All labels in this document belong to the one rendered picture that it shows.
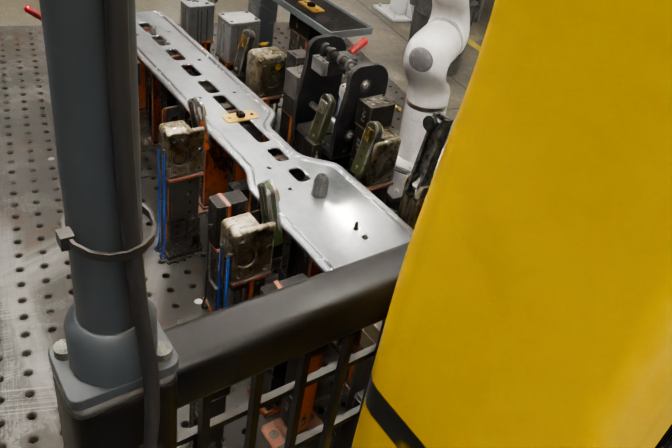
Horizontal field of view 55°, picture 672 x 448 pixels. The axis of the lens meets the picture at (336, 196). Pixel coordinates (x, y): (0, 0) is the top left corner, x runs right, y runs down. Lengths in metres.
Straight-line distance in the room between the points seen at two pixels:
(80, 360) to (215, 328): 0.06
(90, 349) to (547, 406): 0.15
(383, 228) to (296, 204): 0.18
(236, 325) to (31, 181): 1.64
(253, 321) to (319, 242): 0.92
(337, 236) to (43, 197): 0.88
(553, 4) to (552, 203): 0.06
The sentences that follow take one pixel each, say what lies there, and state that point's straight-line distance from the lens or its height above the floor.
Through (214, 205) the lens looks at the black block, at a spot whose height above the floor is 0.99.
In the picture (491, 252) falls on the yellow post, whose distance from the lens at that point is 0.22.
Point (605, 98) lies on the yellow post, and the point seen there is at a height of 1.68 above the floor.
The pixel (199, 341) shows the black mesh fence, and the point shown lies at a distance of 0.26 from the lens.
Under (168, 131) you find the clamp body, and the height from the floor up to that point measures 1.04.
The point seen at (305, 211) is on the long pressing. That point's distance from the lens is 1.26.
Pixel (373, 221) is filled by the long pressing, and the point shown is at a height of 1.00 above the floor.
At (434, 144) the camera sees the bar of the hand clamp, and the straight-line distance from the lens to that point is 1.23.
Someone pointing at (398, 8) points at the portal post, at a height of 0.07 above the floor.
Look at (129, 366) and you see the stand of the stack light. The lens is 0.23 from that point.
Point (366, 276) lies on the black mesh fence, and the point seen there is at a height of 1.55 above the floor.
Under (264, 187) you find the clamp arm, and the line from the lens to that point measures 1.11.
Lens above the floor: 1.74
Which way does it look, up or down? 34 degrees down
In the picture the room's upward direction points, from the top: 10 degrees clockwise
